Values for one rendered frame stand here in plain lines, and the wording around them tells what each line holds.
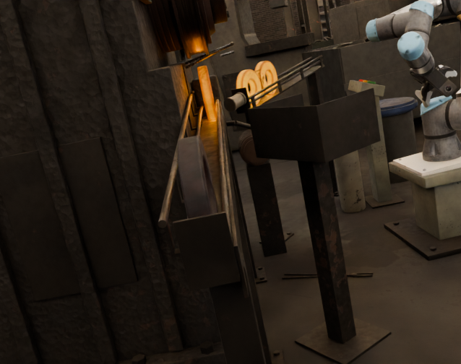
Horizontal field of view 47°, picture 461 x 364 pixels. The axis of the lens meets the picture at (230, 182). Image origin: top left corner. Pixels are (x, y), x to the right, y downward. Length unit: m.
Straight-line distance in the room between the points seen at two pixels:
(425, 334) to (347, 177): 1.13
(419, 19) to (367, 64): 2.22
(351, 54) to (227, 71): 1.16
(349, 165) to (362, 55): 1.53
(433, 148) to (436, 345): 0.84
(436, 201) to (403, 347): 0.72
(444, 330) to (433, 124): 0.82
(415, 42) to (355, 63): 2.23
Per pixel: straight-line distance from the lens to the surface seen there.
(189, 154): 0.74
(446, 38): 4.37
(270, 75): 2.47
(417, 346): 1.60
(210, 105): 1.79
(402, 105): 2.95
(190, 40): 1.73
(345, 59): 3.90
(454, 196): 2.16
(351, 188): 2.61
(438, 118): 2.11
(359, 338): 1.64
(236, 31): 4.54
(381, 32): 1.86
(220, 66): 4.58
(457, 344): 1.61
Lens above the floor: 0.88
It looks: 14 degrees down
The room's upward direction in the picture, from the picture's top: 12 degrees counter-clockwise
